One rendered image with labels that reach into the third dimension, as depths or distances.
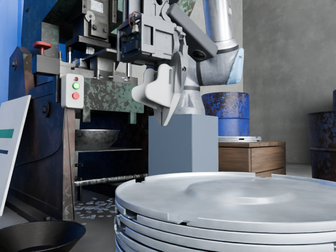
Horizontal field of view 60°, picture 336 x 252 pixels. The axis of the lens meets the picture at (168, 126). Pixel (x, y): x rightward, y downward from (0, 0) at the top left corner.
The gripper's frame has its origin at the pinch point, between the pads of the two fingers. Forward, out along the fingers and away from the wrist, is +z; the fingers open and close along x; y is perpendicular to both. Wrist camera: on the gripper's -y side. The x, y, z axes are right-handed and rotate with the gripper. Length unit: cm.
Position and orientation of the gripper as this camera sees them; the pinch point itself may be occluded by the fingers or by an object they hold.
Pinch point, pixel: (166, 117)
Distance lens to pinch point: 46.3
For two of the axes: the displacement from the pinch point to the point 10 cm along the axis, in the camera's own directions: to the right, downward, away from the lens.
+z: -0.1, 10.0, -0.4
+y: -7.8, -0.3, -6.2
